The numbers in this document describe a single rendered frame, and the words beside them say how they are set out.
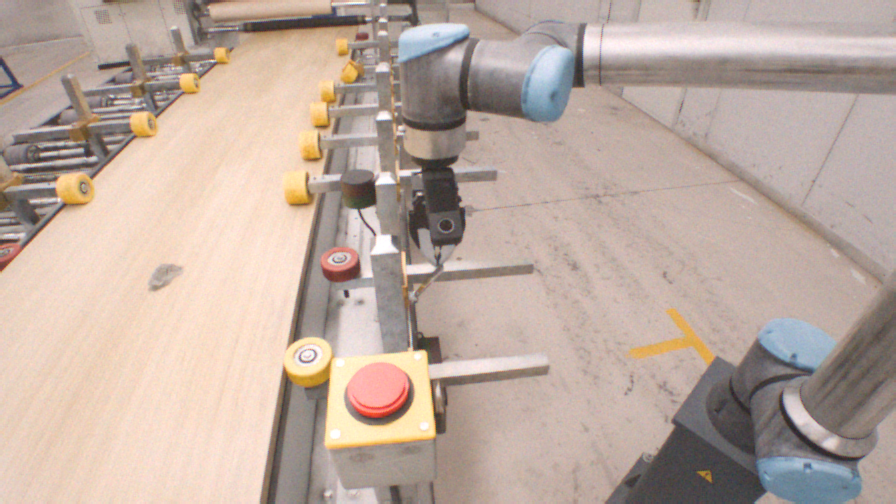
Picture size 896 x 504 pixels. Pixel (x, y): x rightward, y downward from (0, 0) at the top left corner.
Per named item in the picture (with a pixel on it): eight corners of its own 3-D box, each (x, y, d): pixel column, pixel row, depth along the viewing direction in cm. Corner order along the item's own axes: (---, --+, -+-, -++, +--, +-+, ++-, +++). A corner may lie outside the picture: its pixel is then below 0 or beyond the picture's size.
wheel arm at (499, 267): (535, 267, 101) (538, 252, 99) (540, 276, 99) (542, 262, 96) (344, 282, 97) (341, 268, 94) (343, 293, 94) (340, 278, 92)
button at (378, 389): (407, 372, 31) (406, 357, 30) (411, 421, 28) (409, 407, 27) (352, 377, 31) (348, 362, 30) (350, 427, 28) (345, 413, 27)
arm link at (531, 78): (581, 37, 54) (489, 27, 57) (568, 57, 45) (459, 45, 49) (571, 107, 60) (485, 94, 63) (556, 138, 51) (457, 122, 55)
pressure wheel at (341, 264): (365, 282, 101) (359, 243, 94) (364, 307, 95) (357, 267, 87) (330, 285, 100) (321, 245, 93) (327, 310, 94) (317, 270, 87)
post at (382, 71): (400, 215, 143) (388, 63, 113) (400, 221, 140) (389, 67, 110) (389, 216, 142) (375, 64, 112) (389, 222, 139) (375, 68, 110)
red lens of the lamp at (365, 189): (376, 178, 79) (374, 168, 78) (375, 195, 75) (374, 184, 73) (342, 181, 79) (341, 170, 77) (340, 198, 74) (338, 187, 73)
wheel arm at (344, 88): (454, 86, 172) (454, 77, 170) (455, 88, 169) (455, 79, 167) (327, 92, 167) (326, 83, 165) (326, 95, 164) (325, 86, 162)
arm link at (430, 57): (459, 36, 48) (381, 30, 51) (457, 137, 56) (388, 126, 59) (484, 22, 55) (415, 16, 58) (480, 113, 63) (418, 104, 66)
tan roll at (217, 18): (409, 9, 293) (408, -10, 285) (410, 12, 283) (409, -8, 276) (202, 22, 279) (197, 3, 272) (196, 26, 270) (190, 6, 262)
